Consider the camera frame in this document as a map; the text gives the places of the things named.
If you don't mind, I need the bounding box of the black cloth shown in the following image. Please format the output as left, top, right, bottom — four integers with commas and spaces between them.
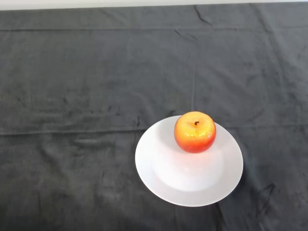
0, 1, 308, 231

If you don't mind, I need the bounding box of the red yellow apple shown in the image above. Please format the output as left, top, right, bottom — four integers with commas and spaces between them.
174, 111, 217, 154

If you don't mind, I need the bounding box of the white round plate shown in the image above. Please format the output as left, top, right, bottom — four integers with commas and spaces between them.
134, 115, 244, 208

